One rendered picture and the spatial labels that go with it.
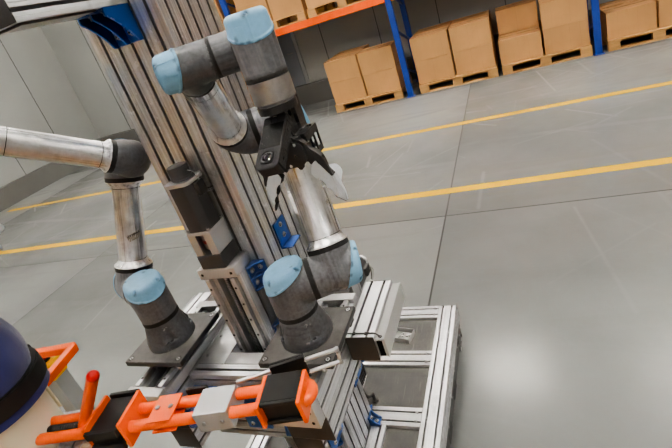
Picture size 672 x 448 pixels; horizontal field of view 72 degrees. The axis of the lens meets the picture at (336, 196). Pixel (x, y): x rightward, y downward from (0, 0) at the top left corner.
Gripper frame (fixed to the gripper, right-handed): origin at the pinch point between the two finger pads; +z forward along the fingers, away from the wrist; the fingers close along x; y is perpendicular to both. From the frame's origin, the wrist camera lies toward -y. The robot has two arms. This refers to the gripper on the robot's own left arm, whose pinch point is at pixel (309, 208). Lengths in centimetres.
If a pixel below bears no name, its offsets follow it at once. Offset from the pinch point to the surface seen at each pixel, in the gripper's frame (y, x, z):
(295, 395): -21.8, 2.8, 23.8
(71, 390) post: 12, 129, 67
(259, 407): -24.1, 9.0, 24.3
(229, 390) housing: -20.6, 17.5, 24.7
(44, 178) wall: 610, 941, 135
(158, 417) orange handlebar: -27.0, 29.7, 24.8
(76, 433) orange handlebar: -31, 47, 25
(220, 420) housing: -25.4, 17.5, 26.6
